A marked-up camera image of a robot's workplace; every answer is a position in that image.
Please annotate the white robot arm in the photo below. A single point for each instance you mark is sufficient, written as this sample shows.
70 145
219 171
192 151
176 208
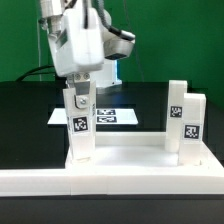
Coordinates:
117 43

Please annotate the white desk top tray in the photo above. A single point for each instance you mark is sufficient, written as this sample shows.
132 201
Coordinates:
141 150

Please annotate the fiducial marker sheet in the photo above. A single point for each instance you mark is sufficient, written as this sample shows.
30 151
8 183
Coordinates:
115 116

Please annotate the white L-shaped fence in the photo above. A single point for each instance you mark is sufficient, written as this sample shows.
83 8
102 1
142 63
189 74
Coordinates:
111 181

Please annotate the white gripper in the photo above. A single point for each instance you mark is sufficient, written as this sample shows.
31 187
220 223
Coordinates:
76 50

